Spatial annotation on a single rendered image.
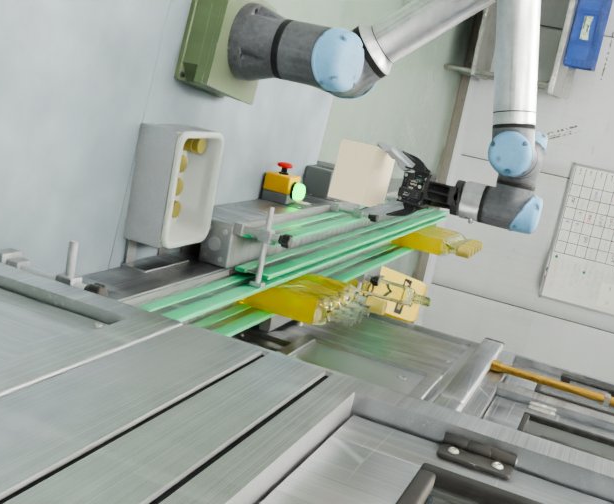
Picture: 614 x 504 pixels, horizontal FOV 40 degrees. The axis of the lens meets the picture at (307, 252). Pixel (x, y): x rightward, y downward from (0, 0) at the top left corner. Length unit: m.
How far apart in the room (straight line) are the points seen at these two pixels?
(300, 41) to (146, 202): 0.42
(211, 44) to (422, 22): 0.42
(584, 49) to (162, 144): 5.61
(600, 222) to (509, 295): 1.00
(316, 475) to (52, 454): 0.19
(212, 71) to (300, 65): 0.17
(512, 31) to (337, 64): 0.32
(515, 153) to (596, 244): 6.08
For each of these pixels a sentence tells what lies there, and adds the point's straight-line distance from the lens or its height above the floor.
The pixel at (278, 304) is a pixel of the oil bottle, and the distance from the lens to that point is 1.80.
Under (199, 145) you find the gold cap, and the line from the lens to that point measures 1.68.
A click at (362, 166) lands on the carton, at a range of 1.69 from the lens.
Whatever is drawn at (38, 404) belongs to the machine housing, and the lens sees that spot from 0.62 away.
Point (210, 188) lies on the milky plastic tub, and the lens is 1.72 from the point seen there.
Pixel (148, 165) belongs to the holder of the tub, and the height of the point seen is 0.78.
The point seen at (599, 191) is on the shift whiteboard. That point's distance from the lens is 7.53.
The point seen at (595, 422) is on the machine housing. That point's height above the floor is 1.67.
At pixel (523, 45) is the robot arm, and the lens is 1.55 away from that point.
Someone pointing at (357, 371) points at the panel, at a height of 1.16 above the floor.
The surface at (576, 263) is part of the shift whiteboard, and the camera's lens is 7.60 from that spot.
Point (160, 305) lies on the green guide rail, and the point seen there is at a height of 0.91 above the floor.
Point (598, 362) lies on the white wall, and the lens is 7.77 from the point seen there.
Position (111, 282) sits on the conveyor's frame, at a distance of 1.53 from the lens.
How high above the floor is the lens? 1.60
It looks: 19 degrees down
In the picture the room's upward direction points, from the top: 105 degrees clockwise
